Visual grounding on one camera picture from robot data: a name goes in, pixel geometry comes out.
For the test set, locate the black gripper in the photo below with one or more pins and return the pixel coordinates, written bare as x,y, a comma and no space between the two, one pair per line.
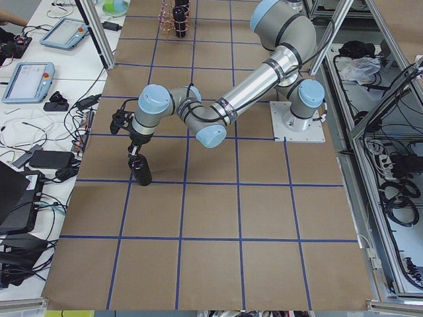
139,137

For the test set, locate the dark glass wine bottle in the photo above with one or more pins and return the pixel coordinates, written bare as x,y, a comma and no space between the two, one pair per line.
140,169

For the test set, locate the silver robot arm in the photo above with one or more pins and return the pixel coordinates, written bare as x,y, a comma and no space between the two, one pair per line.
289,36

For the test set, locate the dark wine bottle in basket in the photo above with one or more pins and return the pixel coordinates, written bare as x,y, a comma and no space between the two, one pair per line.
180,17

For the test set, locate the orange black power strip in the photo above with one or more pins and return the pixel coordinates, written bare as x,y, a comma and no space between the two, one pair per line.
83,129

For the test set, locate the black power adapter brick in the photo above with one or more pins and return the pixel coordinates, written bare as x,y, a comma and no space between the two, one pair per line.
51,159

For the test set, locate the black laptop computer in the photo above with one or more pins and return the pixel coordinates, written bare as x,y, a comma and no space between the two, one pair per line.
20,193

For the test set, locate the teach pendant tablet lower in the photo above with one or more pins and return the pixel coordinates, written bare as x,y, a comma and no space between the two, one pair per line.
29,83

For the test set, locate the teach pendant tablet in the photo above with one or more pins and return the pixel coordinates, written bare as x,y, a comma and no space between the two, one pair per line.
29,83
65,34

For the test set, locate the small black power adapter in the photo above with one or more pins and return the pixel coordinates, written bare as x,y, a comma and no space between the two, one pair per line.
111,26

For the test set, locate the teach pendant tablet upper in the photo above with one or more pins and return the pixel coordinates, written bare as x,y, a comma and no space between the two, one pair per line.
65,34

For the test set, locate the brown paper table mat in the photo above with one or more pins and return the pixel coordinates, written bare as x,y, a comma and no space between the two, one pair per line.
251,224

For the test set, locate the crumpled white cloth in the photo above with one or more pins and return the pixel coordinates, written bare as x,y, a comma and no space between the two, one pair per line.
361,70

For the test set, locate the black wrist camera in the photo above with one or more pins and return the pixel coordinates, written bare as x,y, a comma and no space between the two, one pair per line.
121,119

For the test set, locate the copper wire wine basket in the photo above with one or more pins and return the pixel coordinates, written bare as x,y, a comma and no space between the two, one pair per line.
166,22

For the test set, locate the aluminium frame post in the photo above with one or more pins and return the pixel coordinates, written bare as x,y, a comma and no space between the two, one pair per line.
92,21

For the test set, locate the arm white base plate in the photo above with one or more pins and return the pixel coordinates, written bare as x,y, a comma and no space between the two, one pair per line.
288,128

